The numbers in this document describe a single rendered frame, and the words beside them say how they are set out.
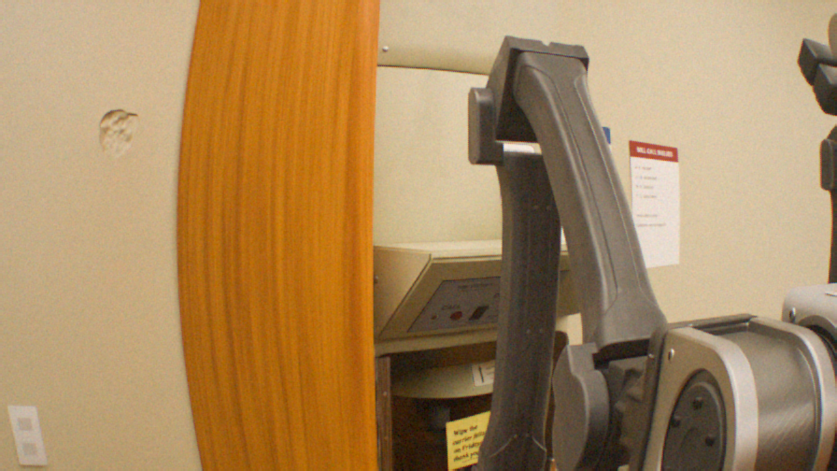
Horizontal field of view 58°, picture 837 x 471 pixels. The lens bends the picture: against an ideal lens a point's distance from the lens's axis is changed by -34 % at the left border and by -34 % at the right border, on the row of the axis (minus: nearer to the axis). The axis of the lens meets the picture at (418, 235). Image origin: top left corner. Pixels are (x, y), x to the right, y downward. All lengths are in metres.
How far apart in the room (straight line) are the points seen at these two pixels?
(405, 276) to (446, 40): 0.30
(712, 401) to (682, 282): 1.92
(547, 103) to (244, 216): 0.56
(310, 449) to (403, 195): 0.32
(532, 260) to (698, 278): 1.52
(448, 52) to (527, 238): 0.40
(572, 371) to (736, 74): 2.09
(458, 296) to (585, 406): 0.59
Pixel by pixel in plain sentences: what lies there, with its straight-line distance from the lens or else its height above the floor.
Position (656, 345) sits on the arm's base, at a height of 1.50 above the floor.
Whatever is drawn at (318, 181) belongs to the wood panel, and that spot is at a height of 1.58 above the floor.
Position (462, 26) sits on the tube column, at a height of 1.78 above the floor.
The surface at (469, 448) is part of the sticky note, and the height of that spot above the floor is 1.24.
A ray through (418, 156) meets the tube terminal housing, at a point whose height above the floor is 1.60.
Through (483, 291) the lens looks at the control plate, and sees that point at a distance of 1.19.
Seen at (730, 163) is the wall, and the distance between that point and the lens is 2.56.
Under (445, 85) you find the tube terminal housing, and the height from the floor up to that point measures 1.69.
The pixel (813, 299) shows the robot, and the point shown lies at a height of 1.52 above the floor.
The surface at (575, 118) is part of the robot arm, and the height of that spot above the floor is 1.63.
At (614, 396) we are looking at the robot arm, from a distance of 0.61.
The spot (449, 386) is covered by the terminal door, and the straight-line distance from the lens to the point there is 1.27.
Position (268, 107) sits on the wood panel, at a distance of 1.23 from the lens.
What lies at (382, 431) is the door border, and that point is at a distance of 1.22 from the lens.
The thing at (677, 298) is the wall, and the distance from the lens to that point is 2.34.
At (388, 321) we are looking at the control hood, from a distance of 1.16.
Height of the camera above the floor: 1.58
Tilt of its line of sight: 3 degrees down
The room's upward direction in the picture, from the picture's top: straight up
